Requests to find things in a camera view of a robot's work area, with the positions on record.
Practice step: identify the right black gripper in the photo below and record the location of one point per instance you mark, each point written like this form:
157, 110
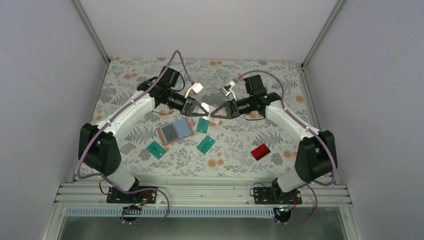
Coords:
230, 106

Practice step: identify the pale pink card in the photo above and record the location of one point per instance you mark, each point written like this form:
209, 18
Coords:
210, 109

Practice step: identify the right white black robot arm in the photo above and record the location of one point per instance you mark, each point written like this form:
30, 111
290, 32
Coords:
316, 159

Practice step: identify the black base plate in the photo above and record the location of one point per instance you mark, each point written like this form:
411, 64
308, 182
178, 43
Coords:
274, 196
148, 196

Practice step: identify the teal card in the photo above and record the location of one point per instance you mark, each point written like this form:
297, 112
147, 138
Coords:
156, 150
202, 125
206, 144

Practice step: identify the floral patterned table mat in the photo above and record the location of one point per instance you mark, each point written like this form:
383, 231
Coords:
230, 156

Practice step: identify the aluminium rail frame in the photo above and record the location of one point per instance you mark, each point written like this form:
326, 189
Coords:
184, 191

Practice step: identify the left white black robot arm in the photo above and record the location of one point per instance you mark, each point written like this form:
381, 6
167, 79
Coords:
98, 143

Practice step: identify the red card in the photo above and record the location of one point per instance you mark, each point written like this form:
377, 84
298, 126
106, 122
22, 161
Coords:
260, 152

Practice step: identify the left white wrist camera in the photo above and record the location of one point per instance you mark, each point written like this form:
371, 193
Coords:
195, 88

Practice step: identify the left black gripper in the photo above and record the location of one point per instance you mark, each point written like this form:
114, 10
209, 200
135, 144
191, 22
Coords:
187, 109

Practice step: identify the grey slotted cable duct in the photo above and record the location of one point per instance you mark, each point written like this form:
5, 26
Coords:
172, 212

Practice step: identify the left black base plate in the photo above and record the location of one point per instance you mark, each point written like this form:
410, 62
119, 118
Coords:
148, 196

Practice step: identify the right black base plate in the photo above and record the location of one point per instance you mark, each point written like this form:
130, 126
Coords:
274, 196

